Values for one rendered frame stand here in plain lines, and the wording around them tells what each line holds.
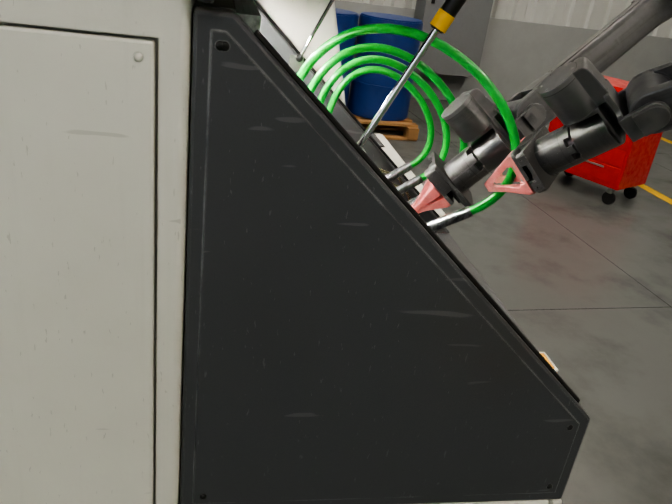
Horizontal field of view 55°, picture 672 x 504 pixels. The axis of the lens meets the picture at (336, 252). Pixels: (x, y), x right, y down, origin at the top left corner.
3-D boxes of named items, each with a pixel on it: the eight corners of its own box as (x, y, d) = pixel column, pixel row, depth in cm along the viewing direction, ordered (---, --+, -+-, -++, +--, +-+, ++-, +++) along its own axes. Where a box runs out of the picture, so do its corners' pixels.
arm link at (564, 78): (677, 121, 78) (669, 90, 85) (626, 49, 75) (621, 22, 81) (586, 170, 85) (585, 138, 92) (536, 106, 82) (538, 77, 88)
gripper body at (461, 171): (425, 157, 111) (459, 129, 109) (462, 198, 114) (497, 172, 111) (426, 171, 106) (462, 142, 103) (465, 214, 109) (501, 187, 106)
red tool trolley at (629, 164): (533, 178, 537) (561, 73, 500) (564, 172, 564) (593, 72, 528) (610, 208, 490) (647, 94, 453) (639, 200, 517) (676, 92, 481)
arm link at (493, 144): (522, 154, 103) (517, 142, 108) (496, 122, 101) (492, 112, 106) (487, 180, 106) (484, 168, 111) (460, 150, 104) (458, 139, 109)
